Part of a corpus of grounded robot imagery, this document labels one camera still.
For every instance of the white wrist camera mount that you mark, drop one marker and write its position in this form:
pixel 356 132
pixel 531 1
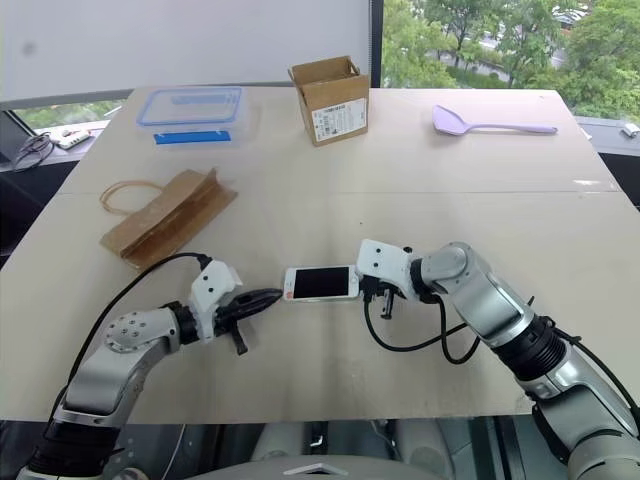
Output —
pixel 212 287
pixel 382 262

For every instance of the lilac plastic spatula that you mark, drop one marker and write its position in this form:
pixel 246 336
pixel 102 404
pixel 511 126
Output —
pixel 447 121

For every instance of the dark window frame post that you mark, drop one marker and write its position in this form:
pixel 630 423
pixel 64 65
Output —
pixel 376 45

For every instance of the white smartphone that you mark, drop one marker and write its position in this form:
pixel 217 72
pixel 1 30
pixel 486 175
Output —
pixel 320 282

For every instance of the open brown cardboard box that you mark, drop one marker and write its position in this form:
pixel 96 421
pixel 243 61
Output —
pixel 335 112

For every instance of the grey rounded shape under table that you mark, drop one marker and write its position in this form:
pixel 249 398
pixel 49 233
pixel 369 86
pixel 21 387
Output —
pixel 425 442
pixel 285 445

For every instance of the small white box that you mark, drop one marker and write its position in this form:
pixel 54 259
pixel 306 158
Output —
pixel 631 129

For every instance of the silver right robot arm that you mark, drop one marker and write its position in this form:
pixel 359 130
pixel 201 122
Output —
pixel 500 310

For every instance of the white power strip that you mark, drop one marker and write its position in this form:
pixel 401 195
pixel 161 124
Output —
pixel 72 139

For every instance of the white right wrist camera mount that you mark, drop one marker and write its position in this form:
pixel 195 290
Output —
pixel 382 262

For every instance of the clear container with blue lid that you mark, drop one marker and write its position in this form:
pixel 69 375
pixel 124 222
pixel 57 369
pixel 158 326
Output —
pixel 192 107

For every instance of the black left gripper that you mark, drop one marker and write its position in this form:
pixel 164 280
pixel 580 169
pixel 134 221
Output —
pixel 239 335

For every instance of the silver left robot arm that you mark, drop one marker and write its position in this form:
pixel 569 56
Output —
pixel 110 360

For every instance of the brown paper bag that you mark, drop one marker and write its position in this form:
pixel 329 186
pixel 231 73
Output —
pixel 170 215

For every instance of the white roller blind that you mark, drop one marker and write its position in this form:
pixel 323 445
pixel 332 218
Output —
pixel 175 40

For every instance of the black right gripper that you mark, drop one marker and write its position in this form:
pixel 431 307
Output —
pixel 380 292

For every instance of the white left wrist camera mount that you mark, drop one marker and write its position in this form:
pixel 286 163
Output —
pixel 212 287

